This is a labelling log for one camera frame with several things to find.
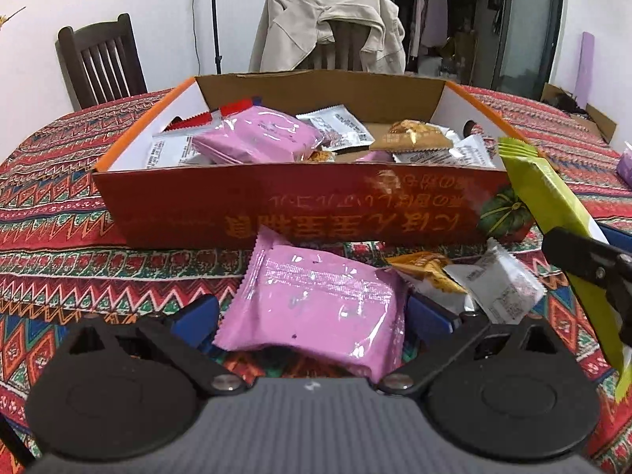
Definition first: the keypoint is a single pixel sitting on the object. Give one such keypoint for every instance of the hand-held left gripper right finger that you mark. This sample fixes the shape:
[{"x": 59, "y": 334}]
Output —
[{"x": 427, "y": 318}]

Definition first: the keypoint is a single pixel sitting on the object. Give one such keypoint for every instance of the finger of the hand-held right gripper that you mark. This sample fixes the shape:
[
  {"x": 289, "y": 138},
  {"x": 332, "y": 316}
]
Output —
[
  {"x": 619, "y": 241},
  {"x": 592, "y": 261}
]

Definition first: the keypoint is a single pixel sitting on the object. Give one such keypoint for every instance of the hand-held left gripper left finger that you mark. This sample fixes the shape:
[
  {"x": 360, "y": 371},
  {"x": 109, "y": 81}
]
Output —
[{"x": 195, "y": 321}]

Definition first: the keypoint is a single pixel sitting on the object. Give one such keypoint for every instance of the yellow-green snack packet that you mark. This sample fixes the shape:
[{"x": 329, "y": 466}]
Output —
[{"x": 548, "y": 192}]

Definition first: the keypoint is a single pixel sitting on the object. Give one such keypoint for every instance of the large pink snack packet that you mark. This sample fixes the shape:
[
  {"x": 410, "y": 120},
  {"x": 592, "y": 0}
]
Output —
[{"x": 311, "y": 306}]

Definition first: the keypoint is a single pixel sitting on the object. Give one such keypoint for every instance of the red and orange cardboard box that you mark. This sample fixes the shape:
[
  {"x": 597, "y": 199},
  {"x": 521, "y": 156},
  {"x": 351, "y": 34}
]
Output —
[{"x": 296, "y": 207}]

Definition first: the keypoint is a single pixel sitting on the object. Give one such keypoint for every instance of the pile of assorted snack packets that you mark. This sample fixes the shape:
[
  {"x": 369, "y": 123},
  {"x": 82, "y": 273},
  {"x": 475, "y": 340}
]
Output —
[{"x": 256, "y": 138}]

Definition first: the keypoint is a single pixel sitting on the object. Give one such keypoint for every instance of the orange snack packet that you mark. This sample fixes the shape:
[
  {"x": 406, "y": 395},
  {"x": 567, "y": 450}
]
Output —
[{"x": 429, "y": 269}]

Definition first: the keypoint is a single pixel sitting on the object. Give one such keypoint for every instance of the purple tissue pack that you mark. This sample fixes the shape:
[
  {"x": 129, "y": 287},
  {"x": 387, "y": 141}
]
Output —
[{"x": 626, "y": 165}]

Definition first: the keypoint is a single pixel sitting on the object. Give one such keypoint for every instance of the white printed snack packet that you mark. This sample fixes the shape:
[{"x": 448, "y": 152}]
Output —
[{"x": 498, "y": 286}]

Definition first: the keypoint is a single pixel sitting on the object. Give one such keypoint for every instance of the brown cardboard floor box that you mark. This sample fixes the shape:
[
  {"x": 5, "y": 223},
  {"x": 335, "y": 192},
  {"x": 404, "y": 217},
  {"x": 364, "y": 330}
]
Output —
[{"x": 600, "y": 123}]

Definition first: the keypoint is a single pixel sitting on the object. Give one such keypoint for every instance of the purple rolled mat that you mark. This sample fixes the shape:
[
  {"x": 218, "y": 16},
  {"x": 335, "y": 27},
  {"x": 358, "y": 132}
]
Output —
[{"x": 585, "y": 64}]

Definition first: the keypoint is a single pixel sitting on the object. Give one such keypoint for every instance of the wardrobe with hanging clothes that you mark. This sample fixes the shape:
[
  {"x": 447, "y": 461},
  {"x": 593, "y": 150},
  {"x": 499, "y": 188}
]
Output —
[{"x": 523, "y": 34}]

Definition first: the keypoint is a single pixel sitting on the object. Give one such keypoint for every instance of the dark wooden chair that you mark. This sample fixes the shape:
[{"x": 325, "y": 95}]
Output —
[
  {"x": 94, "y": 34},
  {"x": 345, "y": 44}
]

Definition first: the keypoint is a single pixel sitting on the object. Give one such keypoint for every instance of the lavender hanging garments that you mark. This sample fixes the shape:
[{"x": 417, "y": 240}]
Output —
[{"x": 434, "y": 15}]

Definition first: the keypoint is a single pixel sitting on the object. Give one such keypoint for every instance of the beige jacket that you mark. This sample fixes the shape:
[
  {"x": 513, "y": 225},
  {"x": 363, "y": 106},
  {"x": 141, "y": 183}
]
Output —
[{"x": 291, "y": 24}]

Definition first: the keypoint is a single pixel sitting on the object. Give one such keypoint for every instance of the studio light on stand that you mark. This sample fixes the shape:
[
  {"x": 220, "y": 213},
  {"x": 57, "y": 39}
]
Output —
[{"x": 214, "y": 10}]

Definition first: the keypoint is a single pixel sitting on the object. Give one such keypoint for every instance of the yellow flower branches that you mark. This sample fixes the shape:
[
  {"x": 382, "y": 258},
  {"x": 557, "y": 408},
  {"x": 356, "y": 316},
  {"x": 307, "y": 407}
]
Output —
[{"x": 7, "y": 18}]

